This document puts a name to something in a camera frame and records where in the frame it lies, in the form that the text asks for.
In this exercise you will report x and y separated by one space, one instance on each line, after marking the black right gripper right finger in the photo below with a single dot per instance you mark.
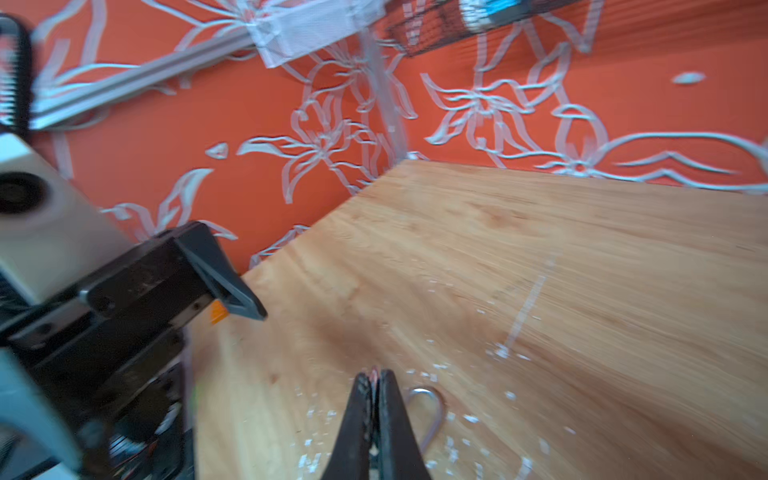
399 456

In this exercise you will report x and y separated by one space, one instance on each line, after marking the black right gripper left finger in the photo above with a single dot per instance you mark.
350 456

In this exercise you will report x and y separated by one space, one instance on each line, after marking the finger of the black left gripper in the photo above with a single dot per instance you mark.
202 250

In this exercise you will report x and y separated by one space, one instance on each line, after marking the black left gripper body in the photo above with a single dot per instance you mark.
91 349

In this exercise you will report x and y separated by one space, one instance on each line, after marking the brass padlock with steel shackle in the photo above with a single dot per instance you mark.
430 407

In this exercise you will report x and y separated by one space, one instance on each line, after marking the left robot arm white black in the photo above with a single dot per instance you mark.
147 436

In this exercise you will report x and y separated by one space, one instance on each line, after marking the orange flat piece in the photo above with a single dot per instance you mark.
218 312

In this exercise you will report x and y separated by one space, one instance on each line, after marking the clear plastic bin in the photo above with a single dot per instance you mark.
284 31

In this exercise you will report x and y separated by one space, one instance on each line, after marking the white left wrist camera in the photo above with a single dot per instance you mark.
51 235

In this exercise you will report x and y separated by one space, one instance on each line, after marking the aluminium frame post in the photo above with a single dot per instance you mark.
382 87

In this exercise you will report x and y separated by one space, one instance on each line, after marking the black wire basket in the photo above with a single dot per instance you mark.
417 27

